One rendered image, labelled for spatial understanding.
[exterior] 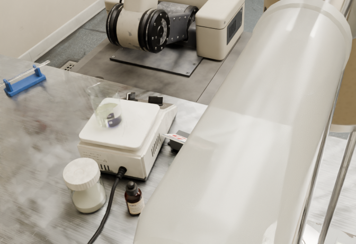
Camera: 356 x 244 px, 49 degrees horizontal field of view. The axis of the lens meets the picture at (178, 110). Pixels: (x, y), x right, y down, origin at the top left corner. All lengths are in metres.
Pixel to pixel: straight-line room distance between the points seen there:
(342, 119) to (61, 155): 0.65
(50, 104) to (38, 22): 1.75
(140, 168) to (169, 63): 1.05
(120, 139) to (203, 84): 0.94
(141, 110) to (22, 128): 0.30
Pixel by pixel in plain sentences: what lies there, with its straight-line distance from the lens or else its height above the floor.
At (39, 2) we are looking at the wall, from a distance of 2.67.
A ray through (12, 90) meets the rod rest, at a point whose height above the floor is 0.76.
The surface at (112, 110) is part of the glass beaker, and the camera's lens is 0.68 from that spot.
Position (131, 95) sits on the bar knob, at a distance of 0.82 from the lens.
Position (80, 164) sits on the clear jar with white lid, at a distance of 0.68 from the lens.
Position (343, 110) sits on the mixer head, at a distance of 0.25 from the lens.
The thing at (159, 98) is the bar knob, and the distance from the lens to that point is 0.81.
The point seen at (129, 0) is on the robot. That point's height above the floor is 0.69.
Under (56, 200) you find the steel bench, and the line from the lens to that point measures 0.75.
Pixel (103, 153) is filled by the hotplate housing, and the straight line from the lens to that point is 0.71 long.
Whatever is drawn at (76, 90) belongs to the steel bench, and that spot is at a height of 0.75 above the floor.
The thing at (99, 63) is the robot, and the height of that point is 0.36.
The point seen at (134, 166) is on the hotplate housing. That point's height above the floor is 0.79.
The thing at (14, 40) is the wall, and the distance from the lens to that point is 2.56.
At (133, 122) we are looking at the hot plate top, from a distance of 0.72.
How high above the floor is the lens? 1.31
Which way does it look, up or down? 40 degrees down
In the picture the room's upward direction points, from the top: 5 degrees counter-clockwise
